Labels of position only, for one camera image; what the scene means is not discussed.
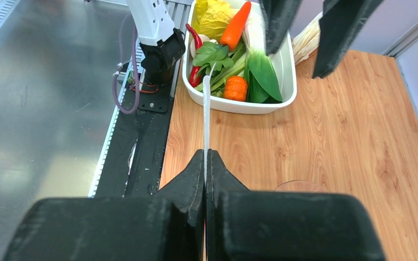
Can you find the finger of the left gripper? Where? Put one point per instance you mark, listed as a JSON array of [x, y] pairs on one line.
[[278, 16], [340, 24]]

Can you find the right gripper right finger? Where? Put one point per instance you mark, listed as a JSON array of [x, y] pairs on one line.
[[244, 224]]

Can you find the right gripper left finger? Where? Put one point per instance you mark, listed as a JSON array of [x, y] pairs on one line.
[[167, 225]]

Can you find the white vegetable tray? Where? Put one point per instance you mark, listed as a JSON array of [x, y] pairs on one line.
[[283, 63]]

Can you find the white paper coffee filter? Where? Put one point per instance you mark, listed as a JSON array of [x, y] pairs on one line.
[[206, 93]]

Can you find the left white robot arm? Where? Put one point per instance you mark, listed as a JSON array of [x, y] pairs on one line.
[[157, 33]]

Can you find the coffee filter pack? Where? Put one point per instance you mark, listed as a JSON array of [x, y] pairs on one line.
[[306, 43]]

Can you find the orange carrot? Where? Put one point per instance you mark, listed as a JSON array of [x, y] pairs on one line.
[[233, 31]]

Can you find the yellow napa cabbage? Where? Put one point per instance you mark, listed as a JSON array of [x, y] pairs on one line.
[[211, 17]]

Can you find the green bok choy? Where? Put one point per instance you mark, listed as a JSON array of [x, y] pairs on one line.
[[263, 85]]

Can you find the green leafy vegetable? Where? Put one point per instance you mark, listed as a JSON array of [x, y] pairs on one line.
[[228, 64]]

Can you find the small orange pumpkin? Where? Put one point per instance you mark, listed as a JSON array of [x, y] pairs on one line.
[[236, 89]]

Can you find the red chili pepper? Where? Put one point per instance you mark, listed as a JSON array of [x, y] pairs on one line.
[[194, 78]]

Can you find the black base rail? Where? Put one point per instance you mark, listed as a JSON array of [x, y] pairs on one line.
[[131, 159]]

